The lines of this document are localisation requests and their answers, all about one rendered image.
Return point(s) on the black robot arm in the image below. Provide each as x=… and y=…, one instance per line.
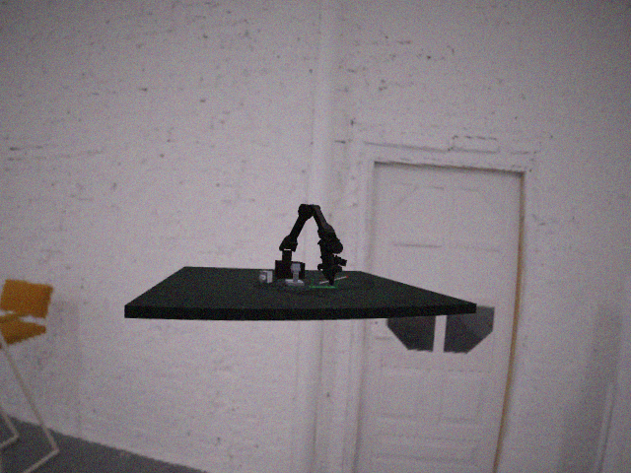
x=329, y=243

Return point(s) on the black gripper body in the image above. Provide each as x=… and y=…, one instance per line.
x=328, y=264

